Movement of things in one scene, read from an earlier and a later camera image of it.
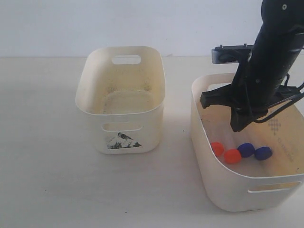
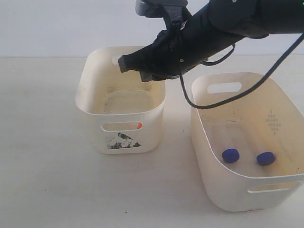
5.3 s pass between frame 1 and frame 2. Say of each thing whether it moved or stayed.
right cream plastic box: stayed
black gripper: moved
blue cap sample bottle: moved
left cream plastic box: stayed
